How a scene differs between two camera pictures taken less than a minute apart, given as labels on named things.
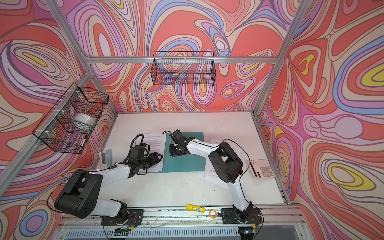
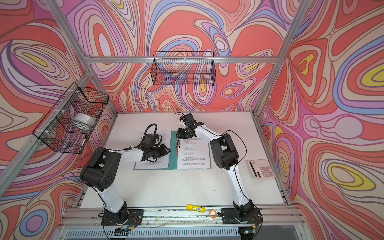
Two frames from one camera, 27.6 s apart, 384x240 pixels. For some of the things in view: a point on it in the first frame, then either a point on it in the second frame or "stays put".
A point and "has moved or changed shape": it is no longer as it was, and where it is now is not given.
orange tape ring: x=213 y=214 stays put
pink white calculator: x=260 y=169 stays put
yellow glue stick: x=192 y=207 stays put
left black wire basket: x=67 y=126 stays put
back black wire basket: x=183 y=68 stays put
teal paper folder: x=188 y=162 has moved or changed shape
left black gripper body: x=140 y=164 -> x=151 y=151
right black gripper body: x=175 y=150 -> x=184 y=133
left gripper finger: x=157 y=157 -> x=164 y=149
